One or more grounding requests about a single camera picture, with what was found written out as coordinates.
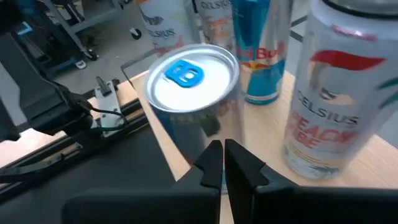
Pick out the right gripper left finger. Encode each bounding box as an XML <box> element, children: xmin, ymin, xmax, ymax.
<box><xmin>62</xmin><ymin>139</ymin><xmax>224</xmax><ymax>224</ymax></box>

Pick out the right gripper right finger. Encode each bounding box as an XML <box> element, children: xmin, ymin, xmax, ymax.
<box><xmin>224</xmin><ymin>139</ymin><xmax>398</xmax><ymax>224</ymax></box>

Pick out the white Celsius energy drink can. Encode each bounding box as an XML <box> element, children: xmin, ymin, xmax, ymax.
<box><xmin>281</xmin><ymin>0</ymin><xmax>398</xmax><ymax>180</ymax></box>
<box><xmin>192</xmin><ymin>0</ymin><xmax>237</xmax><ymax>52</ymax></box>

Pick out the blue silver Red Bull can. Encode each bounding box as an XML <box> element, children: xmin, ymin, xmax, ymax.
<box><xmin>231</xmin><ymin>0</ymin><xmax>293</xmax><ymax>106</ymax></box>
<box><xmin>143</xmin><ymin>43</ymin><xmax>245</xmax><ymax>166</ymax></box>

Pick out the Celsius Tropical Vibe can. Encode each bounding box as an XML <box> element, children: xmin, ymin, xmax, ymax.
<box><xmin>136</xmin><ymin>0</ymin><xmax>200</xmax><ymax>58</ymax></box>

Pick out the grey metal cart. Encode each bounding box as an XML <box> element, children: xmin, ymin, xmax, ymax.
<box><xmin>43</xmin><ymin>0</ymin><xmax>125</xmax><ymax>71</ymax></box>

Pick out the black aluminium table frame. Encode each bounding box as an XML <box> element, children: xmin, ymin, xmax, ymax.
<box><xmin>0</xmin><ymin>98</ymin><xmax>150</xmax><ymax>203</ymax></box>

